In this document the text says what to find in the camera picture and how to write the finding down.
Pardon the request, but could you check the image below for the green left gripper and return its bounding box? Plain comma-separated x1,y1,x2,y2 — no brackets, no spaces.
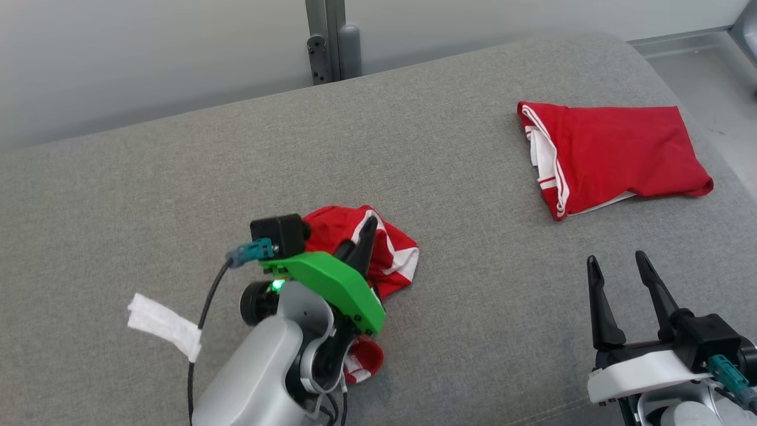
260,216,386,391

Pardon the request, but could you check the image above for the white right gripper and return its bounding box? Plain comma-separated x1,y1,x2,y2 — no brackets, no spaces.
587,251,713,426

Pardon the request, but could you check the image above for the red shorts white waistband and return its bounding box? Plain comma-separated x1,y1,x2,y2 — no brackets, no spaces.
302,205,420,385

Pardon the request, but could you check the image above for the red basketball jersey number print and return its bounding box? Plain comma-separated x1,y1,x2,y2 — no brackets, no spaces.
517,101,714,222

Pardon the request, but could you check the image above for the grey metal support strut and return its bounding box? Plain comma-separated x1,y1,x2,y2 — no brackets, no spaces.
729,0,757,98

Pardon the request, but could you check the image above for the teal left camera connector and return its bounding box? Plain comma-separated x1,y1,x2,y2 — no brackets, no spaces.
227,238,277,268

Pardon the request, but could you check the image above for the teal camera connector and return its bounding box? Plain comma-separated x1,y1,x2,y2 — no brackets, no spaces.
227,238,277,268
707,354,757,409

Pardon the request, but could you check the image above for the teal right camera connector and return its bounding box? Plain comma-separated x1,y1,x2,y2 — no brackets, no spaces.
707,354,757,409

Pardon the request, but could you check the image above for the dark grey post bracket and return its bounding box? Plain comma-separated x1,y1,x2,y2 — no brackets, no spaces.
306,34,333,86

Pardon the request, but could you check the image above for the grey cylindrical post cap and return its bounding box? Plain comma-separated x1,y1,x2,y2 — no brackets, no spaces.
338,24,363,80

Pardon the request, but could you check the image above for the white tape cable label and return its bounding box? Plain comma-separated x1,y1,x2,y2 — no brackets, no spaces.
127,292,203,363

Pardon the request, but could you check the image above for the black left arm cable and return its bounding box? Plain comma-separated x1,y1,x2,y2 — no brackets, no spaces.
187,263,232,426

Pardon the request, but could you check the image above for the grey aluminium partition post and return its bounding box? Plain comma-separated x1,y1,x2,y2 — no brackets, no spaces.
305,0,347,83

